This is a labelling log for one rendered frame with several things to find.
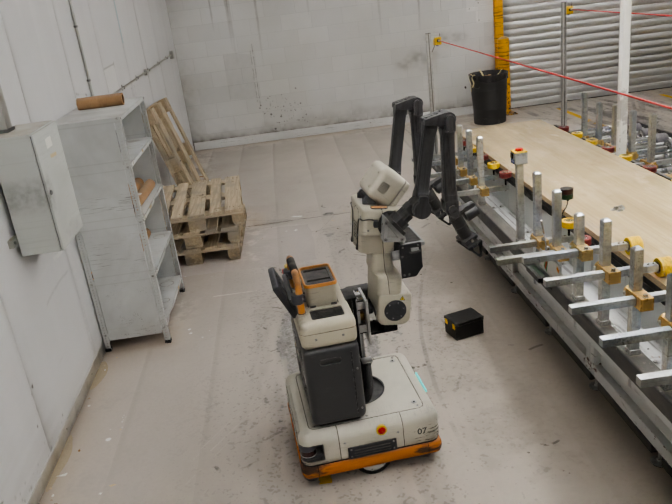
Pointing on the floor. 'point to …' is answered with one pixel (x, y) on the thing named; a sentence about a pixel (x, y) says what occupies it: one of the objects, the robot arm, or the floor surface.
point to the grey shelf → (121, 220)
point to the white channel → (623, 76)
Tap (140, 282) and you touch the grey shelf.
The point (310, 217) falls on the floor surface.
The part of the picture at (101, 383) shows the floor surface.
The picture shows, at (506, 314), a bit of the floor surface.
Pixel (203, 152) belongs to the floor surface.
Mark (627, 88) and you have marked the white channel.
